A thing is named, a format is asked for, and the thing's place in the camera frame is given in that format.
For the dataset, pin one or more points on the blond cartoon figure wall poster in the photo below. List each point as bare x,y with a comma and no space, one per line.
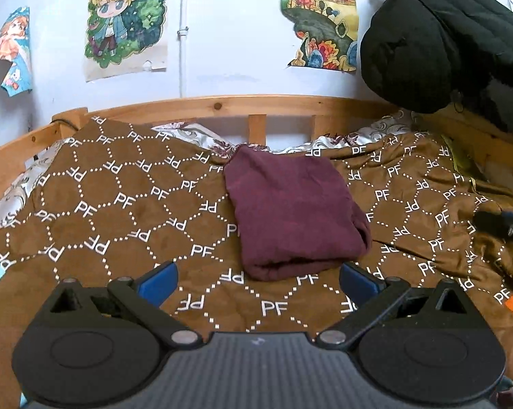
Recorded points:
124,21

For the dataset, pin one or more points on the wooden bed frame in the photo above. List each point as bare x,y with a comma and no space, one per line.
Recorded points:
239,104

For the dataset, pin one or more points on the white floral bed sheet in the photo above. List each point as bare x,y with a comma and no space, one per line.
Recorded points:
9,196

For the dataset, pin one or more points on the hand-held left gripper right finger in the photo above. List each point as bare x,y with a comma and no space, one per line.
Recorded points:
358,282

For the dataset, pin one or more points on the landscape wall poster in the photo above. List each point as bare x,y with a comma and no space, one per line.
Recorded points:
320,21

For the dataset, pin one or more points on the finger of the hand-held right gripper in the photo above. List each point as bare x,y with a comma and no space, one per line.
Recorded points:
499,223

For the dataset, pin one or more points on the black puffer jacket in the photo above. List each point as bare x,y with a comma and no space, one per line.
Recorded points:
431,42

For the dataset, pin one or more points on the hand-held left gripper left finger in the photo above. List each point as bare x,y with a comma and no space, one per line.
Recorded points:
158,282

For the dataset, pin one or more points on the white wall pipe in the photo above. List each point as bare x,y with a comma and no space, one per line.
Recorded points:
183,34

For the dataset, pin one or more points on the brown printed blanket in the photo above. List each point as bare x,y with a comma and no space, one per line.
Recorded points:
111,204

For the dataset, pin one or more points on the maroon sweater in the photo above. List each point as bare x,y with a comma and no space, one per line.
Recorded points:
290,213

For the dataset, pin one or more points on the orange-haired cartoon figure wall poster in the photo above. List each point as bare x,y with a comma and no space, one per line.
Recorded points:
11,51

